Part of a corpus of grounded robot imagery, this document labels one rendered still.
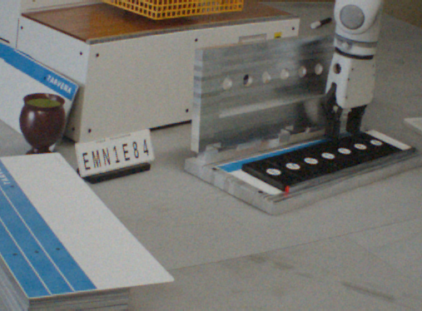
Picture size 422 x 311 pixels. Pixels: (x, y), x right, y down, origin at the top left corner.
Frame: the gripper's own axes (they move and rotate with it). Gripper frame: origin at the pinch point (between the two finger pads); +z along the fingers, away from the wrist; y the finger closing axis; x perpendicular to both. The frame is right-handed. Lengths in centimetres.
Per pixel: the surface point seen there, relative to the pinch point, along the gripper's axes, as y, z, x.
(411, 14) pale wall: 237, 31, 140
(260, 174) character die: -29.4, 1.2, -6.0
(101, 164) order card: -49, 2, 10
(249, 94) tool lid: -21.4, -7.6, 5.8
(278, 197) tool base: -32.2, 2.0, -12.9
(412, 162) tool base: 5.5, 2.9, -14.2
